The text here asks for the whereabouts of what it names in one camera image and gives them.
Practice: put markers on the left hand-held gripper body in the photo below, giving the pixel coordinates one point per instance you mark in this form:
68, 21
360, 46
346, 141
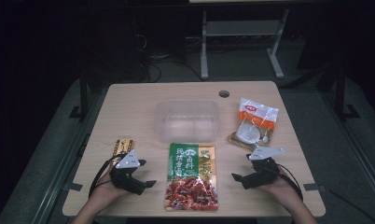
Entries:
126, 180

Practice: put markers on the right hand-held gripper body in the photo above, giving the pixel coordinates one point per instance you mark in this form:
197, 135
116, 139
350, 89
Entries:
261, 172

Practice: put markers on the small yellow brown box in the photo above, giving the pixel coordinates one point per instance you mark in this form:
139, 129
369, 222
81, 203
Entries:
123, 146

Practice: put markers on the white orange food packet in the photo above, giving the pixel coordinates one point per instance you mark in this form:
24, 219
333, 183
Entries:
255, 123

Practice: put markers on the green seasoning packet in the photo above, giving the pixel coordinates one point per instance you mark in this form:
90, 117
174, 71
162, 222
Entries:
190, 177

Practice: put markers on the clear plastic container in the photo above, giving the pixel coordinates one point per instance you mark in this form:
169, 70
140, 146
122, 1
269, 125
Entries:
187, 121

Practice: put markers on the person's left hand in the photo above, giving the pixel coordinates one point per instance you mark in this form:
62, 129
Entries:
109, 189

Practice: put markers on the person's right hand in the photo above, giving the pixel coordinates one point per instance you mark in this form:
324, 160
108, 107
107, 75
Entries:
277, 188

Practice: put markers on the grey tape strip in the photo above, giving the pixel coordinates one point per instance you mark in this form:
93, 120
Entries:
314, 187
73, 187

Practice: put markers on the black metal stand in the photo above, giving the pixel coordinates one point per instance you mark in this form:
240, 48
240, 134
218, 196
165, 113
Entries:
341, 93
83, 99

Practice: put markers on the metal frame rail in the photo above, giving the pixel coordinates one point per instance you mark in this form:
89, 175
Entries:
356, 149
61, 174

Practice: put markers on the white metal table frame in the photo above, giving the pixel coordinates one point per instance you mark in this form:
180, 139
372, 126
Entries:
241, 28

